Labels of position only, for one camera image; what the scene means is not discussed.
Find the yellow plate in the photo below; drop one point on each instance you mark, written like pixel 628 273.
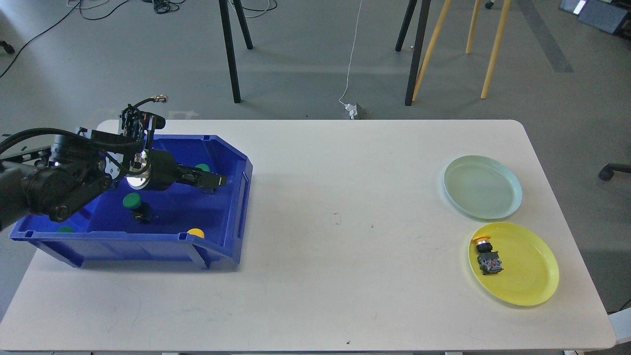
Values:
pixel 530 272

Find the light green plate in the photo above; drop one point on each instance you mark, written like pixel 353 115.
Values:
pixel 482 188

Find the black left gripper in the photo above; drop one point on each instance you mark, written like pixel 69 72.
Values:
pixel 160 171

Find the yellow push button front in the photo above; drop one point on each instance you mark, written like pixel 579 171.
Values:
pixel 196 232

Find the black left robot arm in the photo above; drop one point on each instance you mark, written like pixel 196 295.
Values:
pixel 59 180

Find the blue plastic storage bin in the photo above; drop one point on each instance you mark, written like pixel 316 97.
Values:
pixel 105 231

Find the yellow push button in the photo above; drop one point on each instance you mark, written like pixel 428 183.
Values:
pixel 488 259
pixel 196 232

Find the black chair caster base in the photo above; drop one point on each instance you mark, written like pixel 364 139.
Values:
pixel 608 171

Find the black stand legs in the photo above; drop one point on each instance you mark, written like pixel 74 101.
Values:
pixel 418 42

